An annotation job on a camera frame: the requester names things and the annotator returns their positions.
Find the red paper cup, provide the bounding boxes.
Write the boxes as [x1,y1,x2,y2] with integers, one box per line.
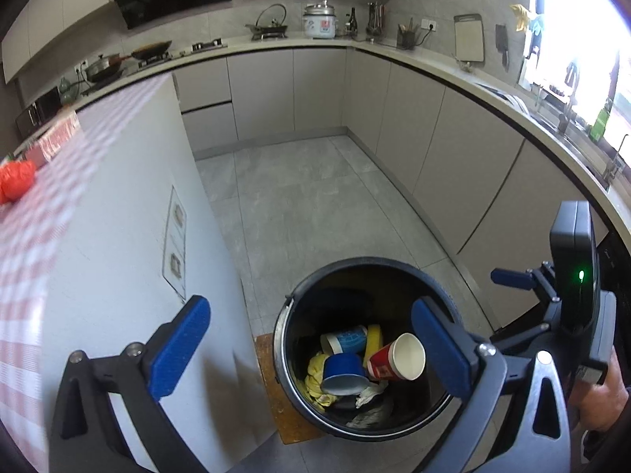
[367,333,427,381]

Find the yellow green sponge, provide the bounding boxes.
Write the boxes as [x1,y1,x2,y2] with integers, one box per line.
[362,325,384,367]

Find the white tissue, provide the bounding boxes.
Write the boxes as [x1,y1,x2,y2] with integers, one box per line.
[355,381,388,409]

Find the blue white paper cup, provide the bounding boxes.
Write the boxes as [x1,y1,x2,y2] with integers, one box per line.
[321,327,367,356]

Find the blue plastic bowl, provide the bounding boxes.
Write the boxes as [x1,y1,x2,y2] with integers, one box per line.
[321,354,369,396]

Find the yellow rubber glove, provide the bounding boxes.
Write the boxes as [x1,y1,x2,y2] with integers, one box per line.
[305,352,337,409]

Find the red plastic bag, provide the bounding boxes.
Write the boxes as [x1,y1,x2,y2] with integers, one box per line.
[0,160,36,205]

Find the red white milk carton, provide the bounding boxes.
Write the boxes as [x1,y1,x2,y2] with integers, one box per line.
[24,111,81,169]

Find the black trash bin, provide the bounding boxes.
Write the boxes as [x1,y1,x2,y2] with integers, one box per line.
[273,257,462,442]

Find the kitchen cleaver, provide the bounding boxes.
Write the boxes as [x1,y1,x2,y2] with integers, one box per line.
[495,24,509,71]

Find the person right hand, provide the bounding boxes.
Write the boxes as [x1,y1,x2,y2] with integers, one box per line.
[569,348,629,432]

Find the wooden stool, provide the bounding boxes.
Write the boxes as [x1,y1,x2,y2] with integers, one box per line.
[254,334,324,445]

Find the green dish soap bottle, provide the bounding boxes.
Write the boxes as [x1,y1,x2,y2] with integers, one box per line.
[589,105,611,143]

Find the pink checkered tablecloth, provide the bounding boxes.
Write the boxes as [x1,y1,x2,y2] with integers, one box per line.
[1,75,172,440]

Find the sink faucet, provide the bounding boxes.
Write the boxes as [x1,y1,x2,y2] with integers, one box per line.
[535,61,581,136]

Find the white cutting board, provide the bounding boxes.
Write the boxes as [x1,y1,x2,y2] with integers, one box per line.
[454,13,485,64]

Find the hanging yellow gloves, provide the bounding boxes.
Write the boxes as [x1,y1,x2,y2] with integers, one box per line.
[509,4,544,35]

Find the utensil holder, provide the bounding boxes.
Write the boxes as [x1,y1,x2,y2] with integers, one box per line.
[397,18,418,50]

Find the black microwave oven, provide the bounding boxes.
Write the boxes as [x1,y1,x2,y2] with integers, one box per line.
[15,87,62,140]

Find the green ceramic vase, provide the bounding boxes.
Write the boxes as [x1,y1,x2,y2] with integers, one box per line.
[58,77,78,106]

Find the black pot with lid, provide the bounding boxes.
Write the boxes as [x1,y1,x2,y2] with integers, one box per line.
[86,54,126,83]

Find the frying wok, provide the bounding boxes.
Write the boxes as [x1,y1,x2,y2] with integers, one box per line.
[123,41,172,61]

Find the gas stove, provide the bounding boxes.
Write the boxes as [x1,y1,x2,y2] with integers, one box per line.
[136,39,227,71]

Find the dark glass bottle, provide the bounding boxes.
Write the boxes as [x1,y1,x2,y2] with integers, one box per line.
[344,7,358,39]

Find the white rice cooker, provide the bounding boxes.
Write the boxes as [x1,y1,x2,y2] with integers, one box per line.
[302,3,337,39]

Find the kettle on burner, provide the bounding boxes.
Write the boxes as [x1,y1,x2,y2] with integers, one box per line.
[246,3,288,42]

